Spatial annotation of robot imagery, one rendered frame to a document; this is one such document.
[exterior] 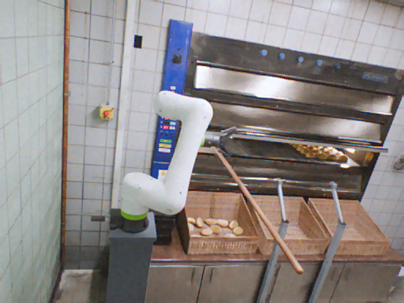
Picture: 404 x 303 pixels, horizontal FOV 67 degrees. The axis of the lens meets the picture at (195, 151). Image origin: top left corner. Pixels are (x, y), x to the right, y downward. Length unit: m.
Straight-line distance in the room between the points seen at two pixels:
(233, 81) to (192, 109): 1.11
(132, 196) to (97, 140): 1.13
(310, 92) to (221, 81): 0.77
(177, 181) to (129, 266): 0.48
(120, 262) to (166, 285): 0.98
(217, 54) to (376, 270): 2.26
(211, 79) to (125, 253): 1.43
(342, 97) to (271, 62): 0.72
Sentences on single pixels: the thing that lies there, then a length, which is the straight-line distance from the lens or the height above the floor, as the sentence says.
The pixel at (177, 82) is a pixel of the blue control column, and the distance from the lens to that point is 2.27.
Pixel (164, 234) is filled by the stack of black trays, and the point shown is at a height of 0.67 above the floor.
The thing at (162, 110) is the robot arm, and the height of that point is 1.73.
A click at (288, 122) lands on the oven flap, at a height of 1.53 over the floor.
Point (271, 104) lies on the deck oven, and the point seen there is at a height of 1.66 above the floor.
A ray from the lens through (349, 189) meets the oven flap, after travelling 3.28.
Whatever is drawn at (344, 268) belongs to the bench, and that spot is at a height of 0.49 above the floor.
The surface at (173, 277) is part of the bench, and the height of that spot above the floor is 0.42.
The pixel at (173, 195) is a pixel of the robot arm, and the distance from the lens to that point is 1.27.
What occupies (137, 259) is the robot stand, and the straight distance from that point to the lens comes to 1.50.
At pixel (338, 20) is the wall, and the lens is 2.73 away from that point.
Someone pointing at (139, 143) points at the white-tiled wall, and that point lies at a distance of 2.40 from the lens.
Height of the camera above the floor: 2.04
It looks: 20 degrees down
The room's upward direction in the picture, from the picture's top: 10 degrees clockwise
